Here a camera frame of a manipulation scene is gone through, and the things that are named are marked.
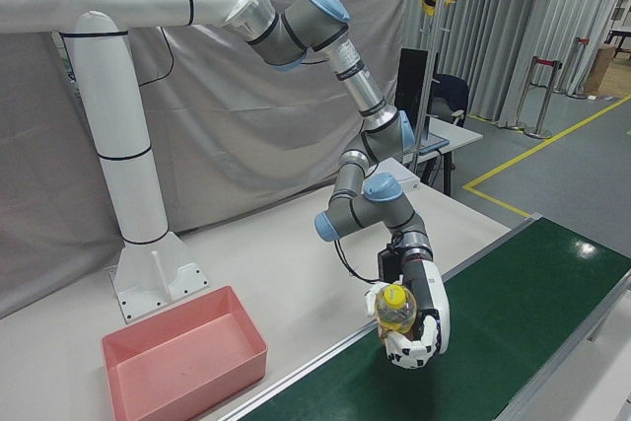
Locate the green conveyor belt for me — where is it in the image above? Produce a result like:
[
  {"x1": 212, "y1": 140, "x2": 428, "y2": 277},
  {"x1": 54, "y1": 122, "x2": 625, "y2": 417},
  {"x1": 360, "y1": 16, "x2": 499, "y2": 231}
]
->
[{"x1": 224, "y1": 212, "x2": 631, "y2": 421}]

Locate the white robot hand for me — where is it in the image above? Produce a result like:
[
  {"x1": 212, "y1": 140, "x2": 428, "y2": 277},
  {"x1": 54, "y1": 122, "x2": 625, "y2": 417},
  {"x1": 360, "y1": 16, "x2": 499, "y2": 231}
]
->
[{"x1": 363, "y1": 258, "x2": 451, "y2": 372}]

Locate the dark blue office chair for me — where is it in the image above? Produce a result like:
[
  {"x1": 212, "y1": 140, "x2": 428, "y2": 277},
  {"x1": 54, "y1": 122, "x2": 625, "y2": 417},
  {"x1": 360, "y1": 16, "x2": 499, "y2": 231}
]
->
[{"x1": 430, "y1": 72, "x2": 470, "y2": 127}]

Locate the white desk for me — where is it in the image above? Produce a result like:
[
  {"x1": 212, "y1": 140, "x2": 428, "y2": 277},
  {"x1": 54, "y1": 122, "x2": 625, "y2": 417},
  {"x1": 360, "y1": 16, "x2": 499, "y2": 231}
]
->
[{"x1": 412, "y1": 116, "x2": 485, "y2": 196}]

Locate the silver stanchion post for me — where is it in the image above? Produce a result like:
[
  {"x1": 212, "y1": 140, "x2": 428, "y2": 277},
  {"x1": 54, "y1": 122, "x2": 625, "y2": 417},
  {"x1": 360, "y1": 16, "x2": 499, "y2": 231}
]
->
[
  {"x1": 516, "y1": 55, "x2": 564, "y2": 140},
  {"x1": 565, "y1": 35, "x2": 592, "y2": 98}
]

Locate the cardboard box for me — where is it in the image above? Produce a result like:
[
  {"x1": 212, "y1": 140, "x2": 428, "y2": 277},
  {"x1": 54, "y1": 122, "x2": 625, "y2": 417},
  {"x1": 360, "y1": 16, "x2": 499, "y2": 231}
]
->
[{"x1": 583, "y1": 42, "x2": 618, "y2": 101}]

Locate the pink plastic basket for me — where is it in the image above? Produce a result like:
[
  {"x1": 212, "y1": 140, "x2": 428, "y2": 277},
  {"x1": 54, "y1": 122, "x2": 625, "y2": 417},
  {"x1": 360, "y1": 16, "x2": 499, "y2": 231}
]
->
[{"x1": 101, "y1": 284, "x2": 269, "y2": 421}]

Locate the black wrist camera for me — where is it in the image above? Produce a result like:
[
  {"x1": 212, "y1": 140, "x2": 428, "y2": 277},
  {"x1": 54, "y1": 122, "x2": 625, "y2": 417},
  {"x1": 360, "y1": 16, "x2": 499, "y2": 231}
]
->
[{"x1": 377, "y1": 243, "x2": 408, "y2": 290}]

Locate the flat white box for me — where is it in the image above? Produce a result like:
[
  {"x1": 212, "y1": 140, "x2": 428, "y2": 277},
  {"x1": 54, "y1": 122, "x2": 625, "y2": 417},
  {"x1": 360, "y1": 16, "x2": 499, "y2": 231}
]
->
[{"x1": 382, "y1": 157, "x2": 423, "y2": 193}]

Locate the yellow cap juice bottle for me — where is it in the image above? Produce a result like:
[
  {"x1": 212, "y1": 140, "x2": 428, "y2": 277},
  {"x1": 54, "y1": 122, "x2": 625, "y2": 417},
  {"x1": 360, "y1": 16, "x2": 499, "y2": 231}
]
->
[{"x1": 374, "y1": 282, "x2": 420, "y2": 344}]

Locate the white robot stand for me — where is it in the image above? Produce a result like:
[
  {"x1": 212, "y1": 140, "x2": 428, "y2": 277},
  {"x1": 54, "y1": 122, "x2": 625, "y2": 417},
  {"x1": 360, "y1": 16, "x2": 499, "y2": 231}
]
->
[{"x1": 0, "y1": 0, "x2": 265, "y2": 326}]

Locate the black stand cable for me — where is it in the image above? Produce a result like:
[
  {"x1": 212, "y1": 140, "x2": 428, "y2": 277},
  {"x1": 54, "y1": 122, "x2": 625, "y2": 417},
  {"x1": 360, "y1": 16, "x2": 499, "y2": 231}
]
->
[{"x1": 136, "y1": 25, "x2": 177, "y2": 88}]

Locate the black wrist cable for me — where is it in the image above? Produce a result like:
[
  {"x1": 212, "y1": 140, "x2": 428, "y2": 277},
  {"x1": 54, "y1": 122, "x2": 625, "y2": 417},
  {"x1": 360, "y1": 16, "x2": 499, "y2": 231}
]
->
[{"x1": 333, "y1": 235, "x2": 385, "y2": 287}]

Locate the grey curtain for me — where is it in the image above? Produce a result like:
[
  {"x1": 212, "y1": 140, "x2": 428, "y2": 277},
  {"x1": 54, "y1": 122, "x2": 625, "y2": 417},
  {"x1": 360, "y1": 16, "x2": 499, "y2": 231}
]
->
[{"x1": 0, "y1": 0, "x2": 420, "y2": 319}]

